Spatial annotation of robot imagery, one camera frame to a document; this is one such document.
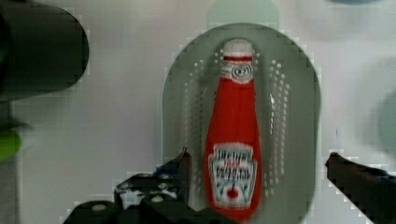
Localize green slotted spatula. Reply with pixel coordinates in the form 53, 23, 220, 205
0, 102, 32, 164

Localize red ketchup bottle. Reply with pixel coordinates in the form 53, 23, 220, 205
204, 38, 262, 222

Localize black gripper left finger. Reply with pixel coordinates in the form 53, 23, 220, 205
114, 147, 191, 209

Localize large black pan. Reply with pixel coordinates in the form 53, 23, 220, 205
1, 0, 89, 102

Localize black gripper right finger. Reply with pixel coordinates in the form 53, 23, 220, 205
325, 152, 396, 224

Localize green strainer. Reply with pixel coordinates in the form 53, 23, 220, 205
162, 0, 320, 224

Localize blue round bowl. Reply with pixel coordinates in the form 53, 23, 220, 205
329, 0, 381, 5

